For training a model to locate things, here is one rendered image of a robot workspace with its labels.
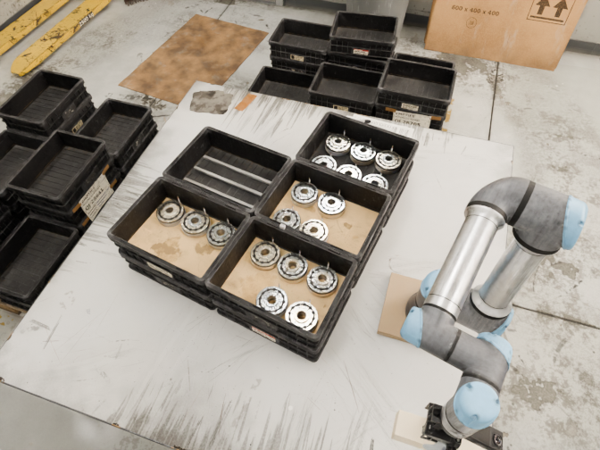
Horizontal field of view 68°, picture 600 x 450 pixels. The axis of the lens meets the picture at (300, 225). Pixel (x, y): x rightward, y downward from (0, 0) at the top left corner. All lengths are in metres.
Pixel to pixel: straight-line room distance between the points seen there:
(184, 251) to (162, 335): 0.30
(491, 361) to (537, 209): 0.36
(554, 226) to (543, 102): 2.69
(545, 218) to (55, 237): 2.22
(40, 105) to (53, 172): 0.57
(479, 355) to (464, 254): 0.22
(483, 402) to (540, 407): 1.52
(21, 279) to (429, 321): 2.03
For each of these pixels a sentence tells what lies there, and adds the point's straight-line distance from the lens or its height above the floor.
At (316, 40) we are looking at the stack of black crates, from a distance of 3.31.
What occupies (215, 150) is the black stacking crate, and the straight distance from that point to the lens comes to 1.90.
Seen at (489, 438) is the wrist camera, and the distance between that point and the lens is 1.14.
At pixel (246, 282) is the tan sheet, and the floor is 0.83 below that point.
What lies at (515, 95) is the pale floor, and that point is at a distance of 3.77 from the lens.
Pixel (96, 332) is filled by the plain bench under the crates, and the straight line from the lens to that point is 1.72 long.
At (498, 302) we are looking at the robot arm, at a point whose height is 1.02.
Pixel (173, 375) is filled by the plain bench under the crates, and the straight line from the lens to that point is 1.57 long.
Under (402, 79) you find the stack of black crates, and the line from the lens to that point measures 2.83.
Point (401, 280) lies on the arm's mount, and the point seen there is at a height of 0.73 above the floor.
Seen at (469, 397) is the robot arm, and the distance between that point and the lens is 0.93.
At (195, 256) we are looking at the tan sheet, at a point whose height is 0.83.
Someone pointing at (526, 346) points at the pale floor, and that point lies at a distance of 2.53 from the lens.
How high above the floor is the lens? 2.15
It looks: 55 degrees down
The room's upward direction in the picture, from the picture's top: 2 degrees counter-clockwise
